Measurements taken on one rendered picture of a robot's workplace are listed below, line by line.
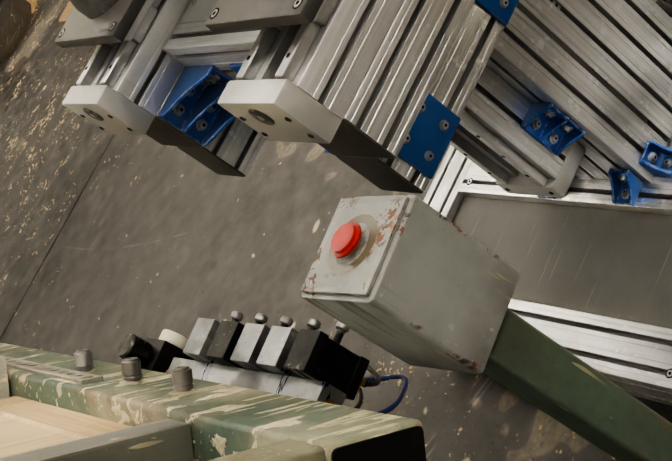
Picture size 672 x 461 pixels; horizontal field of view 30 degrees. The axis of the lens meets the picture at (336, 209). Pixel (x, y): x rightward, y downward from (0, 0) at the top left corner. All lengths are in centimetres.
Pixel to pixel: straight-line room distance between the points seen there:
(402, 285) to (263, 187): 225
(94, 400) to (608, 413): 62
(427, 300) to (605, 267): 86
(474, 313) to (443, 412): 122
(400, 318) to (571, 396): 29
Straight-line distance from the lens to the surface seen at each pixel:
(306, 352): 153
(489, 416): 240
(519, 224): 226
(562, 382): 142
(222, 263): 342
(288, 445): 120
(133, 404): 150
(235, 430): 131
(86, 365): 175
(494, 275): 130
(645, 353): 192
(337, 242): 125
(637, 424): 153
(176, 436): 138
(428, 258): 124
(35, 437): 154
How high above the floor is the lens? 161
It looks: 31 degrees down
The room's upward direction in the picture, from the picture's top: 55 degrees counter-clockwise
